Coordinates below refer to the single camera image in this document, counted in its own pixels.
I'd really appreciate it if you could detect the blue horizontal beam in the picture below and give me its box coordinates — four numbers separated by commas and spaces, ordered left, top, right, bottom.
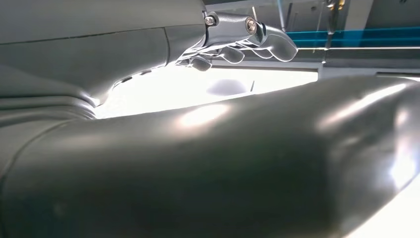
286, 27, 420, 49

